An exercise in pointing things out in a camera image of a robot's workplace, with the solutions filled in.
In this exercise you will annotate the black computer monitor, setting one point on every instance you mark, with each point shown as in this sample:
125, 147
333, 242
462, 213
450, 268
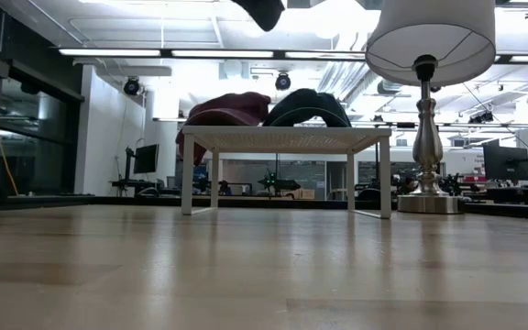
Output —
147, 159
506, 162

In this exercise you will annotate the navy blue denim cap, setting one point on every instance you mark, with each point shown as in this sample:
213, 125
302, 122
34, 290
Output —
307, 103
261, 11

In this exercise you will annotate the black ceiling spotlight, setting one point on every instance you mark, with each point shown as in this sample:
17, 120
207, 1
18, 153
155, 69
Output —
282, 81
132, 86

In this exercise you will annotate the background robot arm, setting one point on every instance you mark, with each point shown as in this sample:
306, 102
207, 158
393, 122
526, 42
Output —
278, 184

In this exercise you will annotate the table lamp with white shade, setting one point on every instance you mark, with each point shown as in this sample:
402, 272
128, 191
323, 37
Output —
429, 32

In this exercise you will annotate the white perforated metal shelf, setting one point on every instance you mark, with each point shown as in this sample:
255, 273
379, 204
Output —
287, 137

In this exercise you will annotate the maroon baseball cap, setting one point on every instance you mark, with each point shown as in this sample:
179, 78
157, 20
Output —
241, 103

